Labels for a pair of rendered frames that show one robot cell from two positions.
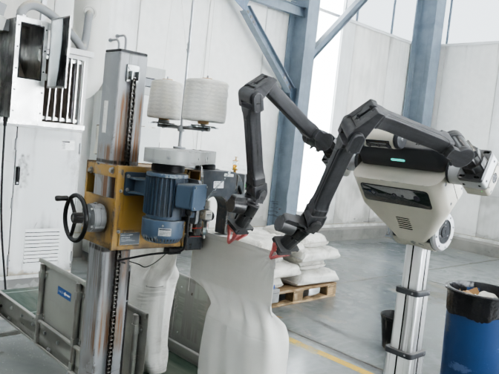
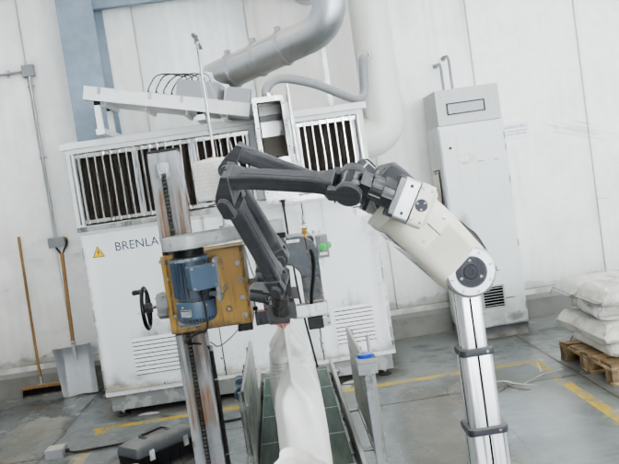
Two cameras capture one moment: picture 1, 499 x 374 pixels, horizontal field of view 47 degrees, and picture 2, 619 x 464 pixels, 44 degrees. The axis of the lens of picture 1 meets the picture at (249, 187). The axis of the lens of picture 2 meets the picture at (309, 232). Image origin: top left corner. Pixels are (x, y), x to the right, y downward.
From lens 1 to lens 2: 199 cm
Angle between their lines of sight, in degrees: 41
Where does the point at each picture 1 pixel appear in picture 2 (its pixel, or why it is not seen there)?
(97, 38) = (380, 79)
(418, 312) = (473, 377)
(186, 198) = (189, 280)
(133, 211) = not seen: hidden behind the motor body
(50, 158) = (343, 228)
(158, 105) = not seen: hidden behind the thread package
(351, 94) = not seen: outside the picture
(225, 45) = (607, 13)
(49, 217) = (356, 292)
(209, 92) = (203, 173)
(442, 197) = (402, 236)
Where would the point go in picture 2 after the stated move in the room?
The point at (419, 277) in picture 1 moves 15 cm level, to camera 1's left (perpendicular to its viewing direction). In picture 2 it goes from (464, 331) to (424, 330)
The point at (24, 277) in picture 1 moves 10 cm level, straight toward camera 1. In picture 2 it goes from (343, 359) to (339, 363)
